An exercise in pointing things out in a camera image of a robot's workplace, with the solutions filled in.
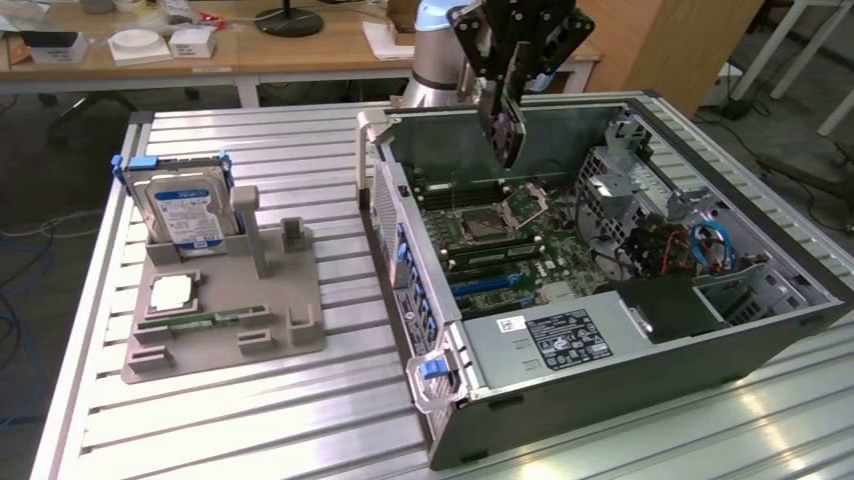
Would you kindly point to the grey parts rack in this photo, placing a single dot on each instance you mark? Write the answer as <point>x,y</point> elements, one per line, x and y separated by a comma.
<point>221,280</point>

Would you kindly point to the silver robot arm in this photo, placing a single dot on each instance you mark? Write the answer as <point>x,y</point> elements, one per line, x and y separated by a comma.
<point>434,75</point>

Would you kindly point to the white paper stack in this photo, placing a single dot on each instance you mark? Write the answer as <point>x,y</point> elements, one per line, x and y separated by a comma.
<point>388,40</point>

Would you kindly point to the CPU socket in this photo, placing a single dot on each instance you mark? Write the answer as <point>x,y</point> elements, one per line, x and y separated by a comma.
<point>487,225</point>

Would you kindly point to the silver CPU chip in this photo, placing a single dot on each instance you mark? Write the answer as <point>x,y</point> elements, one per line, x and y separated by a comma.
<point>173,295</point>

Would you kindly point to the black graphics card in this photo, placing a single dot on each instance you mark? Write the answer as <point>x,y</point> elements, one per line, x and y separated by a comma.
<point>511,140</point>

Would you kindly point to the white box with black top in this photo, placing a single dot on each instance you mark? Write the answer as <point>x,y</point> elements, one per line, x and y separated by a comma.
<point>57,47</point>

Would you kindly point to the installed black RAM stick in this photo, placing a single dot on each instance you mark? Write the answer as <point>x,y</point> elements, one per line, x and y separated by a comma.
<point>497,259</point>
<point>491,247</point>

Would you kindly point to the grey power supply unit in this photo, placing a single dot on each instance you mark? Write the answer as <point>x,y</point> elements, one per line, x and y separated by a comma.
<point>568,335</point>

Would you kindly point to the green RAM stick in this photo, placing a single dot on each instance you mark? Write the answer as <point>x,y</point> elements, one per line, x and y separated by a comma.
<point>214,318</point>

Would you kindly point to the small white cardboard box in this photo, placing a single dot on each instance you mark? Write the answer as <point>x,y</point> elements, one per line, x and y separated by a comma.
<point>193,42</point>

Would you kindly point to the wooden cabinet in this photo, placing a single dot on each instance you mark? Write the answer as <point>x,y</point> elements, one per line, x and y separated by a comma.
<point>655,50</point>

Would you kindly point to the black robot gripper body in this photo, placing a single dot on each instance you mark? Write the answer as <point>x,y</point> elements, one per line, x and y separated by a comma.
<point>528,17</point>

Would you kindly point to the hard disk in blue caddy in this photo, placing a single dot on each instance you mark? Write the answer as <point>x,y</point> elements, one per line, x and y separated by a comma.
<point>184,210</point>

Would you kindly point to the green motherboard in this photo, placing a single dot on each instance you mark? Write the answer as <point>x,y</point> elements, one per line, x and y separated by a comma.
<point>568,270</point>

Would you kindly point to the metal socket cover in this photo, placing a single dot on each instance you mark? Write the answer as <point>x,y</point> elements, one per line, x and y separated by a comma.
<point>529,202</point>

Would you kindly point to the open black PC case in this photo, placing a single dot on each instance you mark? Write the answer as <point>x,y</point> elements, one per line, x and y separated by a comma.
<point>601,380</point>

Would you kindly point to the black power adapter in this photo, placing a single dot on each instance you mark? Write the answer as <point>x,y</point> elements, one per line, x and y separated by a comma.
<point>735,110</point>

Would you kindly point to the white round part on box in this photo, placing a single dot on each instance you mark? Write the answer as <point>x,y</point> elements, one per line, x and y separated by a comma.
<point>140,46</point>

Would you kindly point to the blue expansion slot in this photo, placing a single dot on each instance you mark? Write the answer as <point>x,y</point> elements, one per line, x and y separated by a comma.
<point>487,285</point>

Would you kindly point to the black round lamp base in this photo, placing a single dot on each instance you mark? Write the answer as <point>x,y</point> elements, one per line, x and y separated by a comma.
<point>289,22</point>

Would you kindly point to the blue case latch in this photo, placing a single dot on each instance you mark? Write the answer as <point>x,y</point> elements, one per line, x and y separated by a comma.
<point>430,367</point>

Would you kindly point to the wooden desk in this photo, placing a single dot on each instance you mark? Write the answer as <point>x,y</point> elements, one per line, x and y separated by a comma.
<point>301,55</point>

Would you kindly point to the white table frame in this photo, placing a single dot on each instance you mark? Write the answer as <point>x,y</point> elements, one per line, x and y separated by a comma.
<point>797,45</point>

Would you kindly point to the metal disk bay cage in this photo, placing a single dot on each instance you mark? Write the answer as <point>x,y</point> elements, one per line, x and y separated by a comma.
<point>617,195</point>

